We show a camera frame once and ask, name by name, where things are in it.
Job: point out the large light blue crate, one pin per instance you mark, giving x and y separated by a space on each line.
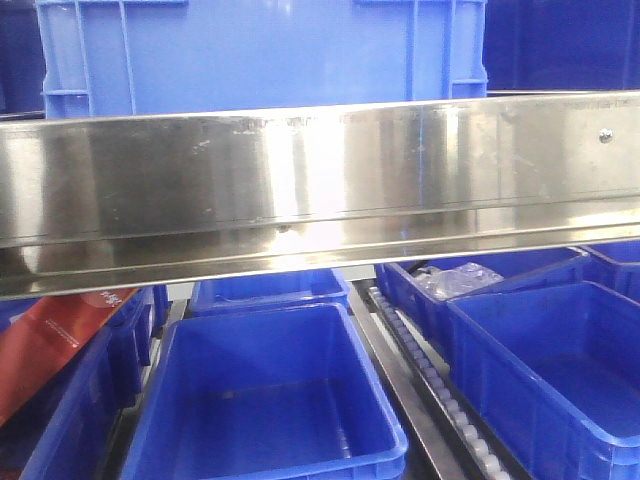
112 58

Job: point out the dark blue rear middle bin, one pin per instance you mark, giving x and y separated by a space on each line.
274 290

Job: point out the dark blue bin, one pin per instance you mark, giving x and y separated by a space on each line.
274 290
22 61
288 393
615 265
562 45
555 373
62 432
422 289

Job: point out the dark blue rear right bin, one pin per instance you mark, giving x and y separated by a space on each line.
422 289

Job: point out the clear plastic bag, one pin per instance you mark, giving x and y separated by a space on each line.
446 284

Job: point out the dark blue lower middle bin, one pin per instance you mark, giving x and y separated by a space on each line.
288 393

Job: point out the dark blue lower right bin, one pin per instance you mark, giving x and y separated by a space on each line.
555 373

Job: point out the dark blue upper right bin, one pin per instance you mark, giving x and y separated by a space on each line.
562 45

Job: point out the dark blue far right bin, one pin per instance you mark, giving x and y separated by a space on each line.
615 265

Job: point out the red cardboard box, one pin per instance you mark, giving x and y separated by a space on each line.
47 337

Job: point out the dark blue lower left bin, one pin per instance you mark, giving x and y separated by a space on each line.
62 432

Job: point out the dark blue upper left bin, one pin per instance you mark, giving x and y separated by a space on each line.
22 61

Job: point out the stainless steel shelf rail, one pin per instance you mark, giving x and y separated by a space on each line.
97 203

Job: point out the roller track rail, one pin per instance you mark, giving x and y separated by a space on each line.
466 439

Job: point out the left metal divider rail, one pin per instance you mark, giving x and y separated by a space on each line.
123 429

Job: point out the rail screw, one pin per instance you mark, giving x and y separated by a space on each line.
605 135

